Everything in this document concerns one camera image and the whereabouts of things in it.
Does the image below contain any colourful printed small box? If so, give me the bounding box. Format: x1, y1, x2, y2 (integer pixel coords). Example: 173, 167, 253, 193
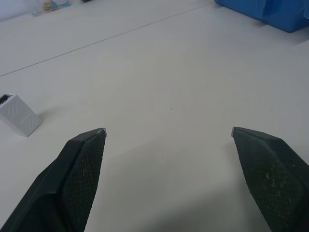
31, 0, 71, 17

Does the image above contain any blue plastic bin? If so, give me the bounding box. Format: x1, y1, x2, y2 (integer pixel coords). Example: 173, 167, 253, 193
213, 0, 309, 33

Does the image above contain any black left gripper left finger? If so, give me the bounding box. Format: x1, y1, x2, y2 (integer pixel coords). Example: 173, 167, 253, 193
0, 128, 107, 232

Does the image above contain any white ribbed plastic block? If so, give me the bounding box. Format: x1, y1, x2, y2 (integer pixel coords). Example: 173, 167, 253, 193
0, 93, 43, 138

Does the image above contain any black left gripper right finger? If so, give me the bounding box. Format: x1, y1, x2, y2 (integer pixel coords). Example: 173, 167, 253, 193
231, 126, 309, 232

